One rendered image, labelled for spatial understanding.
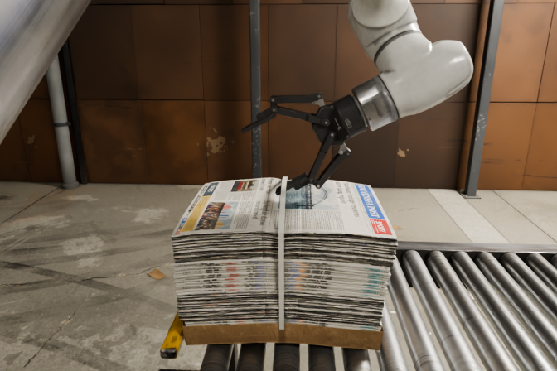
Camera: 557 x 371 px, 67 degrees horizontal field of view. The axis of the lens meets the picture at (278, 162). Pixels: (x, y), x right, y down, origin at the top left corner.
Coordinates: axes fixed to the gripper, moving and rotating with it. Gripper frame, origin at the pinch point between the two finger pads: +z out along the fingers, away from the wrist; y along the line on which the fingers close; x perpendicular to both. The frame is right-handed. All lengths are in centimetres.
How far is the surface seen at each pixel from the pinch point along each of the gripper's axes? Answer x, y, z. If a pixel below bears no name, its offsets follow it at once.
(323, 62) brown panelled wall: 290, 8, -25
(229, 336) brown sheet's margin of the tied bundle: -14.9, 23.8, 18.8
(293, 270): -14.4, 17.1, 2.1
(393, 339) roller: -10.9, 40.5, -7.1
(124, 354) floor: 71, 66, 113
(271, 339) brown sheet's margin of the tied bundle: -14.8, 27.7, 12.1
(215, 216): -8.2, 3.9, 11.8
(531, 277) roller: 13, 58, -41
